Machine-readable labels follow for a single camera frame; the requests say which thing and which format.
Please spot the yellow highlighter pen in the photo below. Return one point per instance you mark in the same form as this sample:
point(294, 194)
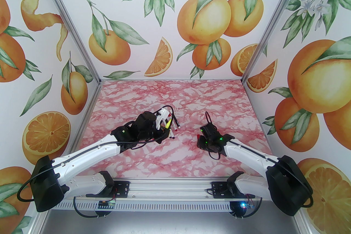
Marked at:
point(167, 123)

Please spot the black marker white end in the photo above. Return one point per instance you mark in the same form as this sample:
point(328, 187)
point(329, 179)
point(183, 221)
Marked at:
point(176, 121)

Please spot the small green circuit board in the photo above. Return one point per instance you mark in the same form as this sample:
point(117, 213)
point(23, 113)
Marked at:
point(107, 204)

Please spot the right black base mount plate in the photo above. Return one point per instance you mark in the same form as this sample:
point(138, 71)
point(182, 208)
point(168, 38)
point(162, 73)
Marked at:
point(219, 189)

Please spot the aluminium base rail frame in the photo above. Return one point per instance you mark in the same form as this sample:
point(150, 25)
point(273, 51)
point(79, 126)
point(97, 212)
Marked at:
point(170, 189)

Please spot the aluminium frame post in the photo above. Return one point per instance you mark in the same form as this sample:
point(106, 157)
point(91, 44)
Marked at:
point(90, 62)
point(252, 62)

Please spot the circuit board with LED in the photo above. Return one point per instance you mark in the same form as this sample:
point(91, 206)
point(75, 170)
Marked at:
point(244, 205)

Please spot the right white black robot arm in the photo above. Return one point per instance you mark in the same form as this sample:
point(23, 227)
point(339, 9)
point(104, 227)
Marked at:
point(246, 152)

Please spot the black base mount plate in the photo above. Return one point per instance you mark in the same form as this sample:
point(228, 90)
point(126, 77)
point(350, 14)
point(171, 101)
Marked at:
point(123, 188)
point(219, 189)

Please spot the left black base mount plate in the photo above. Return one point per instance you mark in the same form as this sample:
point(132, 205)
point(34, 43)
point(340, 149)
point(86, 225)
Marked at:
point(123, 188)

